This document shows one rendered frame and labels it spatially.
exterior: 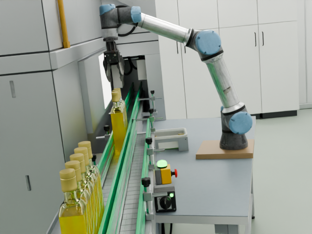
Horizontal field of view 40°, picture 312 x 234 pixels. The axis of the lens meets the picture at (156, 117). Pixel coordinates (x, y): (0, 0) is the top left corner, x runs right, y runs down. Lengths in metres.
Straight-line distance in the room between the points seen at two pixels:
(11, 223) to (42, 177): 0.22
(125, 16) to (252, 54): 4.10
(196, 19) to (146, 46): 2.82
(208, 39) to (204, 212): 0.83
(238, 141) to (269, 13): 3.91
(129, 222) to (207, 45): 1.02
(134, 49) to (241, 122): 1.25
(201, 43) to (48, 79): 0.81
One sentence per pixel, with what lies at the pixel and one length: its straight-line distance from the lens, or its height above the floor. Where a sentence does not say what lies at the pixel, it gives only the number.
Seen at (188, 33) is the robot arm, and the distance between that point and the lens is 2.21.
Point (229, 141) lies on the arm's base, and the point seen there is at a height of 0.82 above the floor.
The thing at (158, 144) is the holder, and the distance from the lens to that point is 2.41.
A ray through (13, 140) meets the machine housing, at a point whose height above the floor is 1.10.
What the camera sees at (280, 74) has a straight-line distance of 6.15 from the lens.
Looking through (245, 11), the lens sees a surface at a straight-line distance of 5.99.
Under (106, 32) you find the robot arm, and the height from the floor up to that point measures 1.43.
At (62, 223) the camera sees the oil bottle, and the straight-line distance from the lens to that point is 1.00.
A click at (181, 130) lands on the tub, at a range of 2.56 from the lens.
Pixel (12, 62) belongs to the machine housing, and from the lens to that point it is 1.59.
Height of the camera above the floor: 1.46
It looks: 12 degrees down
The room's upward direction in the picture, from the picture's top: 6 degrees counter-clockwise
